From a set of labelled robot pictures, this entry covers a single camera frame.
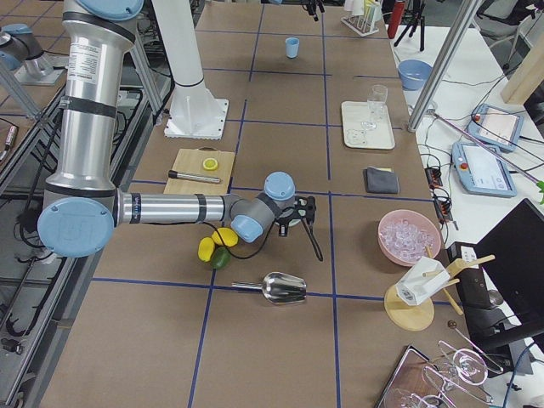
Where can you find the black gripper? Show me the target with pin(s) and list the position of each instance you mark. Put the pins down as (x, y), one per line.
(312, 8)
(283, 220)

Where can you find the light blue plastic cup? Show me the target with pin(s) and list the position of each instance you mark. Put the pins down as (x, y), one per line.
(292, 47)

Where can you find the steel ice scoop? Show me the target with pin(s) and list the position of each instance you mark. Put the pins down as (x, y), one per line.
(278, 288)

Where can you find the pink bowl of ice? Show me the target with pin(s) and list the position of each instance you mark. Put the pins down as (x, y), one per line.
(405, 236)

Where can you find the blue bowl with fork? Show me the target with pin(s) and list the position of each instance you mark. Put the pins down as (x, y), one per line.
(414, 73)

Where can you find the grey folded cloth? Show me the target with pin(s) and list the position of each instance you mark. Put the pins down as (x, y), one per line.
(381, 181)

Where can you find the whole yellow lemon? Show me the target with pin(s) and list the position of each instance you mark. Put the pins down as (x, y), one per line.
(224, 236)

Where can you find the red bottle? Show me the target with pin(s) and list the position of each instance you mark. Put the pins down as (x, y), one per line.
(395, 18)

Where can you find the green lime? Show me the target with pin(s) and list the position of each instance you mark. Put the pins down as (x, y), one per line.
(220, 258)

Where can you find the white bear serving tray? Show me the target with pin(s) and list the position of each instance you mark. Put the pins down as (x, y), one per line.
(355, 136)

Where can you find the lemon half slice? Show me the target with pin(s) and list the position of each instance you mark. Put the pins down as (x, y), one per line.
(210, 164)

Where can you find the clear wine glass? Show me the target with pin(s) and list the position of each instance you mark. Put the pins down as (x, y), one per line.
(376, 102)

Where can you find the wooden cutting board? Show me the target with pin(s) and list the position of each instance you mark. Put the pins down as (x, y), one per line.
(189, 161)

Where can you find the wooden round stand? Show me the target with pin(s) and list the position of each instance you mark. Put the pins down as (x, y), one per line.
(418, 318)

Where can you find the blue teach pendant tablet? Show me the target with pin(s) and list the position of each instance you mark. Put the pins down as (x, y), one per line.
(495, 126)

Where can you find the black laptop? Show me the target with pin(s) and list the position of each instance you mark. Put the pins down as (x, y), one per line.
(516, 242)

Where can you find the white wire cup rack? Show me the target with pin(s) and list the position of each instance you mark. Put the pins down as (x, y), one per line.
(362, 16)

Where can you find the black camera tripod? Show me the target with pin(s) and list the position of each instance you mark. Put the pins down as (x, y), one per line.
(417, 21)

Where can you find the aluminium frame post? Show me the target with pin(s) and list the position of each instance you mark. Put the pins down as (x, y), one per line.
(446, 54)

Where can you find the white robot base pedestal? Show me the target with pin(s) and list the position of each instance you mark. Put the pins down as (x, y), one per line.
(194, 112)

